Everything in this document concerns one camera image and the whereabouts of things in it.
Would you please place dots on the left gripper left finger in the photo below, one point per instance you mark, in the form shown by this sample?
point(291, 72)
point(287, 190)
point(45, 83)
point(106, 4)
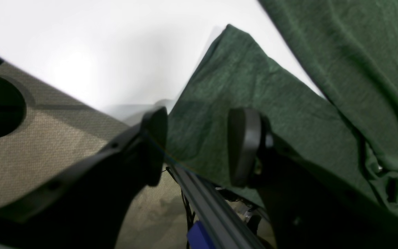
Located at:
point(153, 132)

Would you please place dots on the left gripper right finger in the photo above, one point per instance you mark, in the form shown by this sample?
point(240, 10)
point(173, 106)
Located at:
point(248, 139)

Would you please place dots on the green long-sleeve shirt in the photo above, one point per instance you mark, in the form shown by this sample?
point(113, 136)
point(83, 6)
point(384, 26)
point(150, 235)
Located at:
point(349, 49)

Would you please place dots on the black aluminium frame rail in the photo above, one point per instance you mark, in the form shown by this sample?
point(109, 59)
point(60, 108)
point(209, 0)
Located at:
point(225, 228)

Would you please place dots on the blue handled clamp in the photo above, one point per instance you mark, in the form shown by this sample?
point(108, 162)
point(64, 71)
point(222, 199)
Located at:
point(198, 238)

